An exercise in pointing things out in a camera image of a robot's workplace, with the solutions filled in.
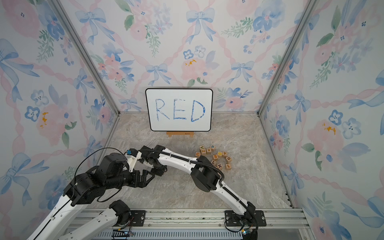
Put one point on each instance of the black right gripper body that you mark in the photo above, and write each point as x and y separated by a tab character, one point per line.
159	169

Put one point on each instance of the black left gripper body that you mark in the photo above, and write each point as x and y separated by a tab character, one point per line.
136	178

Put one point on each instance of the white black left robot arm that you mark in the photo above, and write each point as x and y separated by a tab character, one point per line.
115	171

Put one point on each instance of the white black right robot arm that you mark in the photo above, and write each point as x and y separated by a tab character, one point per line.
205	175

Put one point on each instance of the whiteboard with blue RED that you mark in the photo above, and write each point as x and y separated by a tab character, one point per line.
180	110

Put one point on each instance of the wooden whiteboard easel stand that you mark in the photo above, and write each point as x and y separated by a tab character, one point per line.
190	134

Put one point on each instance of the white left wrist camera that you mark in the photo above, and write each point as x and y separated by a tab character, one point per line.
132	156

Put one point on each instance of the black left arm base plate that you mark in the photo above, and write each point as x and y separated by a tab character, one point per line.
132	218

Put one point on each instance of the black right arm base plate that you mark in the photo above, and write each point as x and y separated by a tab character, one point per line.
235	220

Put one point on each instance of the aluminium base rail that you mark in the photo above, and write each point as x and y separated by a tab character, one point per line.
207	224

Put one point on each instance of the aluminium left corner post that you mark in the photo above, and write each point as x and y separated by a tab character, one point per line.
69	27

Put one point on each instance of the aluminium corner post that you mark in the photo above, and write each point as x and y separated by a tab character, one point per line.
304	20
69	27

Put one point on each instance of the aluminium right corner post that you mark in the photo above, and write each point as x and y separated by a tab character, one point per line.
304	20

